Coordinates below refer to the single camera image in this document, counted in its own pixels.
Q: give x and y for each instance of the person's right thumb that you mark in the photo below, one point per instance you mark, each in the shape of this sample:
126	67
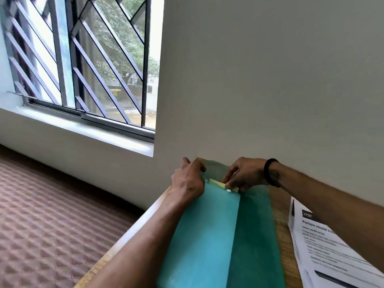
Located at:
230	174

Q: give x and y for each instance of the person's left hand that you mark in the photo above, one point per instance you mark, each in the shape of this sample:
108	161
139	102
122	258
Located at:
187	182

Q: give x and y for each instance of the translucent teal plastic folder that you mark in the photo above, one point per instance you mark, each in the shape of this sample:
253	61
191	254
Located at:
216	236

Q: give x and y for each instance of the white printed paper sheet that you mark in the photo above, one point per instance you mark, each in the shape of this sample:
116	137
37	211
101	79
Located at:
306	277
324	248

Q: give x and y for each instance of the person's right forearm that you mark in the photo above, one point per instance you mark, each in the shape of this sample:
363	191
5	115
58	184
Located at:
330	200

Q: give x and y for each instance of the dark metal window grille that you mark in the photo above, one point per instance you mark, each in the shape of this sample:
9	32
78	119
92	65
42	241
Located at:
90	35

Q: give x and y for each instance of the person's left forearm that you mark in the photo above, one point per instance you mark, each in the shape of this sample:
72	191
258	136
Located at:
144	245

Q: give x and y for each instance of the yellow object outside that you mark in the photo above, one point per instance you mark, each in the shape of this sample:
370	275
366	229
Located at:
115	92

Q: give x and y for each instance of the person's left thumb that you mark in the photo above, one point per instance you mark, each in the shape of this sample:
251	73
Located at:
201	166

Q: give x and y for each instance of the grey sliding window frame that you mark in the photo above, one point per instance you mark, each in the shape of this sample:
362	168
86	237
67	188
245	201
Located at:
90	119

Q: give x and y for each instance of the black wristband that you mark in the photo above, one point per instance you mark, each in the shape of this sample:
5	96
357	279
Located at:
267	173

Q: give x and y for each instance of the person's right hand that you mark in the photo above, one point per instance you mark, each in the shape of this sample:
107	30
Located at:
250	172

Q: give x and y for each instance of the green tree outside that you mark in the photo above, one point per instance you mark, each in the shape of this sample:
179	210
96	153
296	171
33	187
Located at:
120	41

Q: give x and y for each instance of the yellow paper sheet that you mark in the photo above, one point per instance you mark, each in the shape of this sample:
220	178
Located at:
217	184

